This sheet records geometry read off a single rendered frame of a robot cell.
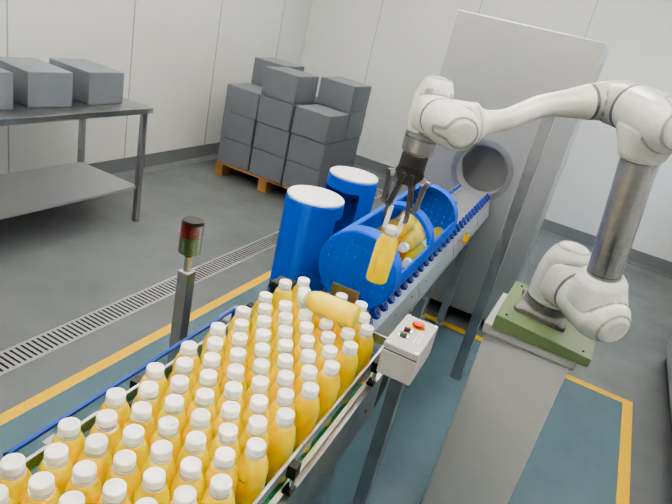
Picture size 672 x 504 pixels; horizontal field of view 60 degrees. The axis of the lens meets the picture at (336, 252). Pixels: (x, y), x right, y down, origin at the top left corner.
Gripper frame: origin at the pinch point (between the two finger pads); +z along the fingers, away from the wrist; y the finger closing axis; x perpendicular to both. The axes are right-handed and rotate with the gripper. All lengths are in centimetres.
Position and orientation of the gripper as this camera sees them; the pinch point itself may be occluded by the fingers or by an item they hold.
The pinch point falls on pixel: (394, 220)
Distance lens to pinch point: 169.2
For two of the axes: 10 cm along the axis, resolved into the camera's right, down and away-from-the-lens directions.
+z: -2.5, 8.9, 3.8
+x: -4.2, 2.6, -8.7
